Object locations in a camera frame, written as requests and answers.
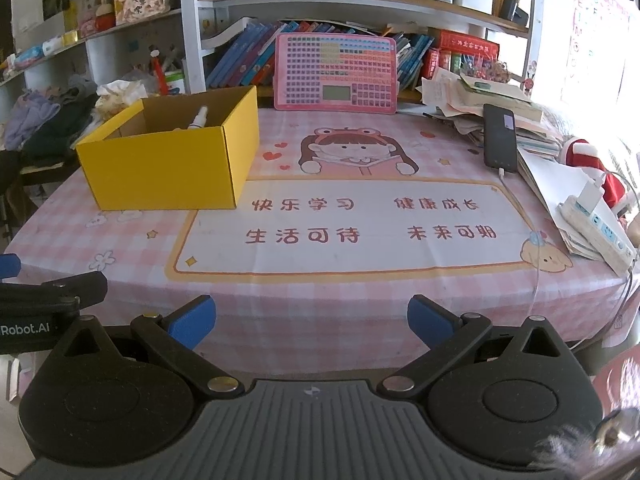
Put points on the white power strip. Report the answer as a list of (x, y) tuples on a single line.
[(605, 232)]

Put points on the floral tissue pack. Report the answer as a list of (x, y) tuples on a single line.
[(120, 97)]

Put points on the grey fluffy fabric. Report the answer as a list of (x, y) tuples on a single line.
[(585, 450)]

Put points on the pink wall poster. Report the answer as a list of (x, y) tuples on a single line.
[(592, 35)]

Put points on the yellow cardboard box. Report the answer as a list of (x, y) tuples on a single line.
[(165, 175)]

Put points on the pile of clothes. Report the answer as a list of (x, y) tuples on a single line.
[(45, 120)]

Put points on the red pen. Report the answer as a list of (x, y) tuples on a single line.
[(160, 75)]

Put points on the pink learning tablet toy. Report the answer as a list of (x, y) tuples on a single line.
[(335, 70)]

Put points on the white bookshelf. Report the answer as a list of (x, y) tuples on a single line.
[(192, 35)]

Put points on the white spray bottle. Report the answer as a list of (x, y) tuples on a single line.
[(199, 119)]

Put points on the red jar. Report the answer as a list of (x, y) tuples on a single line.
[(105, 17)]

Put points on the pink checkered printed tablecloth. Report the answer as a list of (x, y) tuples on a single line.
[(325, 300)]

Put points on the person's pink garment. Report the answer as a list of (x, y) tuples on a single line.
[(620, 380)]

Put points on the stack of white papers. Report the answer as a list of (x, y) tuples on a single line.
[(550, 185)]

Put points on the row of colourful books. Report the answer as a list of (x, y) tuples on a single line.
[(415, 60)]

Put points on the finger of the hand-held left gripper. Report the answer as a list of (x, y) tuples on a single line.
[(60, 287), (9, 266)]

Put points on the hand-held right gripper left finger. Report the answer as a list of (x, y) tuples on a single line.
[(192, 322)]

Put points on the black smartphone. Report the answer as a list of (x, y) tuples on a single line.
[(500, 137)]

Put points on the red box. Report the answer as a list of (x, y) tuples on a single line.
[(465, 42)]

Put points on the messy pile of papers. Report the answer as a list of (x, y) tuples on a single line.
[(475, 95)]

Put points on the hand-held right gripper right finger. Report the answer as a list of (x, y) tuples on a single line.
[(430, 322)]

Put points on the red and white plush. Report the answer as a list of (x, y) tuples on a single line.
[(580, 152)]

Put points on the white and green cup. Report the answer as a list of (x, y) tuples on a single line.
[(174, 82)]

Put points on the small black device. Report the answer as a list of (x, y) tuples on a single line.
[(514, 12)]

